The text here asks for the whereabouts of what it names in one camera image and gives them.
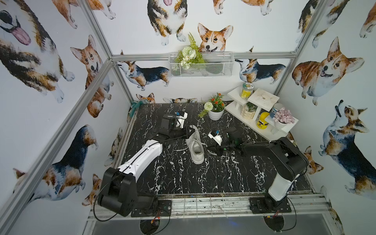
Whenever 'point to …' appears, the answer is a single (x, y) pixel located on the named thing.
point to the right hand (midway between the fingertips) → (211, 142)
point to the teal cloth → (135, 105)
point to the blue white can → (276, 107)
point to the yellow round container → (261, 124)
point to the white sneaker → (196, 147)
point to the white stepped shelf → (264, 101)
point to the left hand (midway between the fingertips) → (193, 126)
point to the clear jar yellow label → (247, 90)
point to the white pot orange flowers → (219, 107)
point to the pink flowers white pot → (282, 118)
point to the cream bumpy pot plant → (247, 111)
